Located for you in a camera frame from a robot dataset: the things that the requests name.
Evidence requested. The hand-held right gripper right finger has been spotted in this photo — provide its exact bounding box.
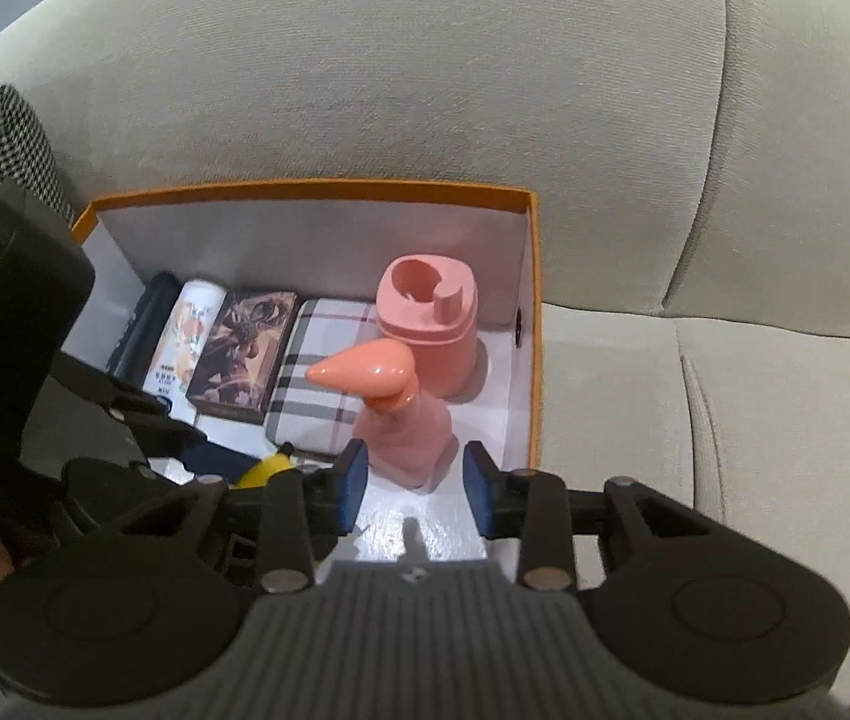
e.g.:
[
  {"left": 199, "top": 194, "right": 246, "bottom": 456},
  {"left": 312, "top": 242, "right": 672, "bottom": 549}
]
[{"left": 464, "top": 441, "right": 703, "bottom": 592}]

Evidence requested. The orange cardboard box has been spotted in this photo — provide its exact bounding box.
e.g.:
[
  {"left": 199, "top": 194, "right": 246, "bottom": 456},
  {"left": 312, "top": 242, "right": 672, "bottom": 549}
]
[{"left": 68, "top": 178, "right": 546, "bottom": 563}]

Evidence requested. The yellow rounded item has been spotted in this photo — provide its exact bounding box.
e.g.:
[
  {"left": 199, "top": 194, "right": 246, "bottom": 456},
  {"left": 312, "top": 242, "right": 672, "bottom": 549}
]
[{"left": 233, "top": 452, "right": 297, "bottom": 492}]

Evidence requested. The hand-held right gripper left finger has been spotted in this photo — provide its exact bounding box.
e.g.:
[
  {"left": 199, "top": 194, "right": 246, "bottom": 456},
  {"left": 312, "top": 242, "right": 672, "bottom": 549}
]
[{"left": 121, "top": 439, "right": 367, "bottom": 593}]

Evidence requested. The plaid zip case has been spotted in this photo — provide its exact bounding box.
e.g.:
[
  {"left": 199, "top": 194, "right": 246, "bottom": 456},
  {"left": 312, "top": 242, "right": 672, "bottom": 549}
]
[{"left": 263, "top": 298, "right": 388, "bottom": 462}]

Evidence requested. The colourful printed packet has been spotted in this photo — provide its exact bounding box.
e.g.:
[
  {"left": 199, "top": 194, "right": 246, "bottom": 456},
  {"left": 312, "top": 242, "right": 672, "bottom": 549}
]
[{"left": 142, "top": 279, "right": 229, "bottom": 421}]

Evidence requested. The dark printed box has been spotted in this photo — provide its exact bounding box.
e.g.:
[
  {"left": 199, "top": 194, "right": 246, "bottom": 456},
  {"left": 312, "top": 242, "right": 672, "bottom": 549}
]
[{"left": 185, "top": 289, "right": 300, "bottom": 427}]

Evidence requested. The pink pump bottle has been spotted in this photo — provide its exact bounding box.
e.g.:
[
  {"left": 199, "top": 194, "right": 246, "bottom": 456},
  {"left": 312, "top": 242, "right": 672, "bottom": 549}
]
[{"left": 305, "top": 339, "right": 457, "bottom": 494}]

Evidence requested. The beige fabric sofa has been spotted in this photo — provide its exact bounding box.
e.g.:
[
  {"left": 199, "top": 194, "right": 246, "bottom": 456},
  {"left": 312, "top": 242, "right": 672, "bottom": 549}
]
[{"left": 0, "top": 0, "right": 850, "bottom": 720}]

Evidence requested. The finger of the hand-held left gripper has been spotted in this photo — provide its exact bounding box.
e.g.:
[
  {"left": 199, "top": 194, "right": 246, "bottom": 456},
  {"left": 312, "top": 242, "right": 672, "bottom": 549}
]
[
  {"left": 57, "top": 352, "right": 210, "bottom": 466},
  {"left": 183, "top": 441, "right": 265, "bottom": 487}
]

